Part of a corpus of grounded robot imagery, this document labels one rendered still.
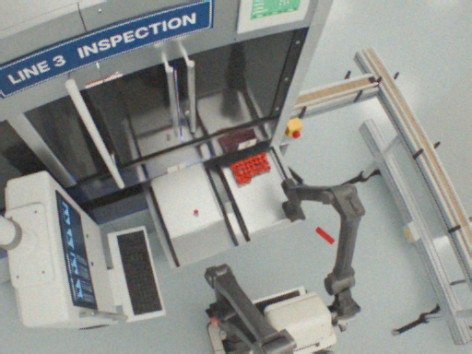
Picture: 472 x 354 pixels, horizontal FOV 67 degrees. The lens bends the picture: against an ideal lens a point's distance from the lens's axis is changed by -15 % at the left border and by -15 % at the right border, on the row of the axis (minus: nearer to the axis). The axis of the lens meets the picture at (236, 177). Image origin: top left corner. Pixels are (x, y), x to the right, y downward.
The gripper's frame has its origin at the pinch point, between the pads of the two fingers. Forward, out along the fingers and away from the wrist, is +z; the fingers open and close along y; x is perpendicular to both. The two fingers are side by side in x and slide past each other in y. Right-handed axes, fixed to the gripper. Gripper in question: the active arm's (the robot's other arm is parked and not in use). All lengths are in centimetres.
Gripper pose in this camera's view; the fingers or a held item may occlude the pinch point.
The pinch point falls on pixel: (290, 218)
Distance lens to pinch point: 192.3
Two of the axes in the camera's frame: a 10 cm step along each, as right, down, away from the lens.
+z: 0.1, 5.1, 8.6
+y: -3.8, -8.0, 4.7
